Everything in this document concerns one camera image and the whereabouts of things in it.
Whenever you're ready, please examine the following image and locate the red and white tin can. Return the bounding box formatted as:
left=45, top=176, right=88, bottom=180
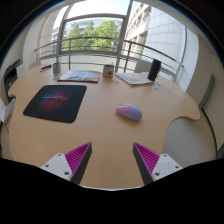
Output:
left=102, top=64, right=115, bottom=79

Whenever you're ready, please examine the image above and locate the red and blue magazine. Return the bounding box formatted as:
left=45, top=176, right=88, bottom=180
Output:
left=56, top=69, right=102, bottom=84

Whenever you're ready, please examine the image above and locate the grey metal balcony railing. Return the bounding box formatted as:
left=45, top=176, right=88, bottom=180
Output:
left=33, top=36, right=185, bottom=83

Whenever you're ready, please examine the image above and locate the printed white mug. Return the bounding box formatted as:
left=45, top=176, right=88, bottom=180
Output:
left=52, top=61, right=62, bottom=80

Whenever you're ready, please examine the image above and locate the black and white printer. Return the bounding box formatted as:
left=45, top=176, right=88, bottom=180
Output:
left=3, top=58, right=26, bottom=93

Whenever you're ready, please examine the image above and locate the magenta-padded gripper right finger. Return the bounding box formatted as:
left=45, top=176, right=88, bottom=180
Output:
left=132, top=142, right=184, bottom=186

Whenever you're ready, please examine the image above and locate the black mouse pad, red-blue print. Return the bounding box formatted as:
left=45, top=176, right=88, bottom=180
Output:
left=22, top=84, right=88, bottom=124

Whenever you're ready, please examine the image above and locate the blue stapler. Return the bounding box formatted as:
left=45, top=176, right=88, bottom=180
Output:
left=39, top=64, right=53, bottom=73

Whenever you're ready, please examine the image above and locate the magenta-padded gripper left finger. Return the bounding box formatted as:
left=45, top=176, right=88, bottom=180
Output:
left=40, top=141, right=93, bottom=185

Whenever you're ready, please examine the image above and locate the white and blue picture book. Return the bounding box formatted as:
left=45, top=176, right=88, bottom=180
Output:
left=114, top=71, right=155, bottom=87

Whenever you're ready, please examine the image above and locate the black cylindrical speaker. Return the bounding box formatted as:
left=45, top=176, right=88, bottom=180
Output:
left=147, top=58, right=162, bottom=82

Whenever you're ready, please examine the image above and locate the pink and lilac computer mouse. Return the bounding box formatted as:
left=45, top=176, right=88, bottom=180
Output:
left=115, top=102, right=143, bottom=122

